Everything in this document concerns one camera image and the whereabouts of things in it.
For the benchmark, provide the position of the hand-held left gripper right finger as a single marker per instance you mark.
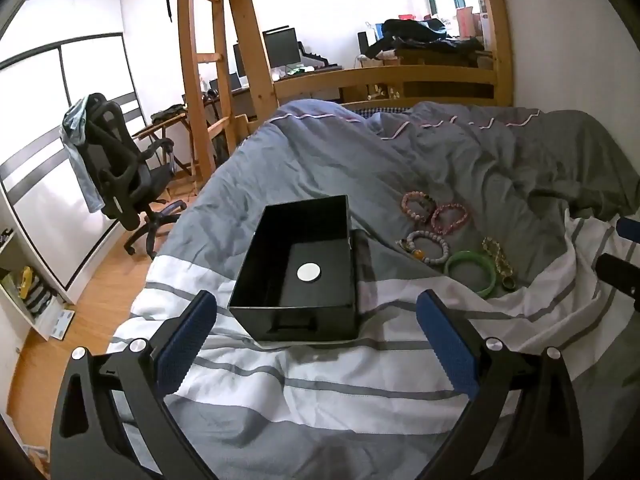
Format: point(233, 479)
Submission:
point(450, 345)

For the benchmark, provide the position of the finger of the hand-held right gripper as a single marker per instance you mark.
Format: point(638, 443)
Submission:
point(629, 230)
point(617, 272)

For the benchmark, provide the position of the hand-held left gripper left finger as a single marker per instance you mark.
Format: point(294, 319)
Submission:
point(187, 340)

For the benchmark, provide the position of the black box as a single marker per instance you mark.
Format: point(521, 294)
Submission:
point(300, 250)

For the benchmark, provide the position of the green jade bangle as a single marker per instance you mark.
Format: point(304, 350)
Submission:
point(484, 287)

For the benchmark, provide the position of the white bathroom scale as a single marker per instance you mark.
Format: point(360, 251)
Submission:
point(62, 322)

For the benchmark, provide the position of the white round disc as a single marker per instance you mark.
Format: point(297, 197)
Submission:
point(308, 272)

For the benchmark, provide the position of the yellow toy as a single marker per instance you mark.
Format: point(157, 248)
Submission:
point(26, 280)

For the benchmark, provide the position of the black office chair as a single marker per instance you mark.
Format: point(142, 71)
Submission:
point(125, 175)

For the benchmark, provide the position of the white bookshelf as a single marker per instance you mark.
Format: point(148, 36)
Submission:
point(10, 305)

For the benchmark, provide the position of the wooden folding table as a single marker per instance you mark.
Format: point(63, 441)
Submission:
point(165, 127)

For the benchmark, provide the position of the grey white striped duvet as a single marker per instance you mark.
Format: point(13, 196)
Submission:
point(310, 160)

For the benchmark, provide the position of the light blue garment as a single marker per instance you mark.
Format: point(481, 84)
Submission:
point(75, 125)

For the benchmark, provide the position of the checkered bed sheet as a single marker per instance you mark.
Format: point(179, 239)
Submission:
point(380, 108)

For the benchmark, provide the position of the white sliding door wardrobe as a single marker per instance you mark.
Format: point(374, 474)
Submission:
point(40, 135)

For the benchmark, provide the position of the pink box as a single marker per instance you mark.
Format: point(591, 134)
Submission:
point(464, 20)

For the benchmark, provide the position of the wooden ladder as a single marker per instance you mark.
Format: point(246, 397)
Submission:
point(187, 60)

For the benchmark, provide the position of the pile of black clothes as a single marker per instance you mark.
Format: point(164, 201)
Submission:
point(415, 30)

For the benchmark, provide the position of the black computer monitor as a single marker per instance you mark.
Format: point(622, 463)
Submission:
point(281, 45)

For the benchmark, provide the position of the wooden bunk bed frame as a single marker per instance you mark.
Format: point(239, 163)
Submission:
point(380, 76)

